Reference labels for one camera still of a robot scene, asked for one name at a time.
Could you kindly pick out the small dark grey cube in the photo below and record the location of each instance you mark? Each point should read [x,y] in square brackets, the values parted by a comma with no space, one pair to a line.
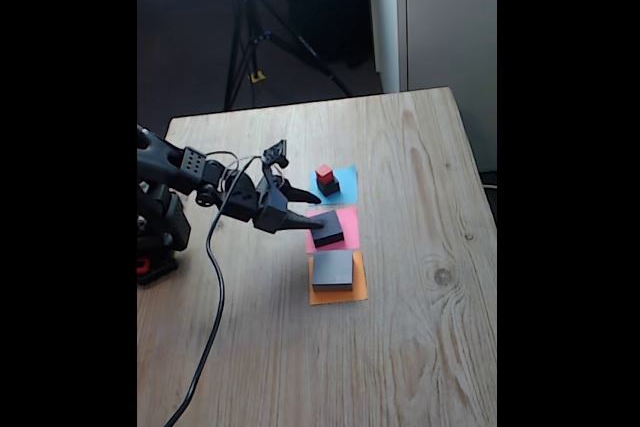
[330,188]

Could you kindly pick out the small red cube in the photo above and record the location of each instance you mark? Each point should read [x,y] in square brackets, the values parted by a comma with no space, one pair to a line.
[324,174]

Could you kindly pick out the medium black square block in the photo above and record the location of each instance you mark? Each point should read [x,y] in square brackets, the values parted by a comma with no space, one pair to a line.
[332,229]

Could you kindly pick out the blue paper sheet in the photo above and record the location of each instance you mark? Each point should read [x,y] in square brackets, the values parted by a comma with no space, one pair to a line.
[347,187]

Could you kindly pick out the pink paper sheet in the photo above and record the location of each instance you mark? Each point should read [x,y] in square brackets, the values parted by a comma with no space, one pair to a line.
[352,227]

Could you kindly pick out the large grey square block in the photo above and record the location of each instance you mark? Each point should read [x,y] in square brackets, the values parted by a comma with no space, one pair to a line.
[332,269]

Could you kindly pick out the orange paper sheet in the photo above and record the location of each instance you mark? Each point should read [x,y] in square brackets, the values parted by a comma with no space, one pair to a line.
[361,287]

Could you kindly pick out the yellow tag on tripod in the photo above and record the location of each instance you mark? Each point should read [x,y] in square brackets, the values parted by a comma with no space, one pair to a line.
[257,77]

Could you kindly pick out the red black table clamp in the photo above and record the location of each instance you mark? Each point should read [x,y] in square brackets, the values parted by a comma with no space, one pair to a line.
[142,265]

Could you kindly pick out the black tripod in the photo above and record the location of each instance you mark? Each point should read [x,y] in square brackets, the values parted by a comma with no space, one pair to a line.
[248,37]

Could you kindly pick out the white grey cabinet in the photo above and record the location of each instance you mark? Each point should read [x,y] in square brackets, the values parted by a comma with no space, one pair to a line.
[450,22]

